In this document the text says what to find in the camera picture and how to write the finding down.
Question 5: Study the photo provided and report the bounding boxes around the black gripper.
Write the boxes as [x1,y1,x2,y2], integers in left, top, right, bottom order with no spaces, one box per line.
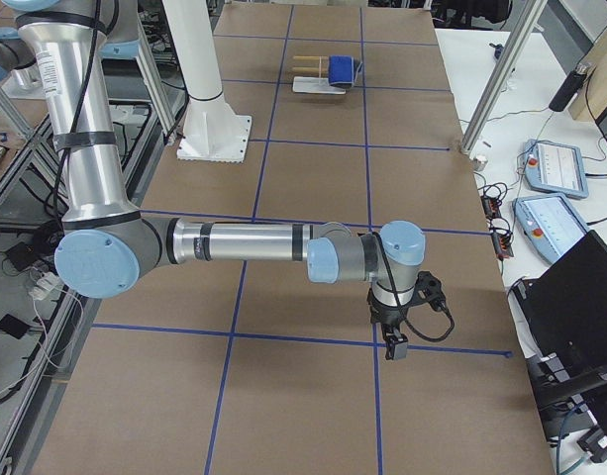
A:
[367,291,410,360]

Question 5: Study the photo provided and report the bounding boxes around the blue grey towel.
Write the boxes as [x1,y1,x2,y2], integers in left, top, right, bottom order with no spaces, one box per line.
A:
[327,55,362,90]

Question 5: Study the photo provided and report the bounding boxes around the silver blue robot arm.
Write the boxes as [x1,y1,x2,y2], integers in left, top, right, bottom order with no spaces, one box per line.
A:
[11,1,426,360]

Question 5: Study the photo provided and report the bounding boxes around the white wooden towel rack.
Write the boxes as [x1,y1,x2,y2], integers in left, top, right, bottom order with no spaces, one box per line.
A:
[292,55,348,95]

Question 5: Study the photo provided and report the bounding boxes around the black laptop computer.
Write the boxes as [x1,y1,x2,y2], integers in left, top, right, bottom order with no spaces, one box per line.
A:
[510,229,607,392]

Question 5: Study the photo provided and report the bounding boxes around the near teach pendant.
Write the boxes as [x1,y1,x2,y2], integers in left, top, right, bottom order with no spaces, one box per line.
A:
[513,193,589,264]

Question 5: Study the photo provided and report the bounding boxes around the teach pendant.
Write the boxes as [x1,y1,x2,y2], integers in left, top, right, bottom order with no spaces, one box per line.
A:
[522,139,589,199]
[513,193,589,264]

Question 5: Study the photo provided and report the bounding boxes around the far teach pendant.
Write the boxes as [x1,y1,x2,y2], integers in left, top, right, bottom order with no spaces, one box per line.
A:
[522,139,589,199]

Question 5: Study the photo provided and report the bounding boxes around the black water bottle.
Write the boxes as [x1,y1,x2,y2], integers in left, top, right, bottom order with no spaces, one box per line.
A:
[549,62,592,112]

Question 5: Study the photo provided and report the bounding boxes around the wooden board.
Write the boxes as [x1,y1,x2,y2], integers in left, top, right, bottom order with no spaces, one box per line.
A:
[568,27,607,121]

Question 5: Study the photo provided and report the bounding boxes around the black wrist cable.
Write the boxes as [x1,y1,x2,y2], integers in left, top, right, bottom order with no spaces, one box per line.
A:
[371,232,456,343]

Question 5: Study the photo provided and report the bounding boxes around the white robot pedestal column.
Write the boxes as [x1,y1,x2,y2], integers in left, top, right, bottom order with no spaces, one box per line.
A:
[163,0,252,163]

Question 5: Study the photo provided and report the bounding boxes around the aluminium frame post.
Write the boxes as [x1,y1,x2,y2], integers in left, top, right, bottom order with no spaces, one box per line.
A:
[459,0,548,155]

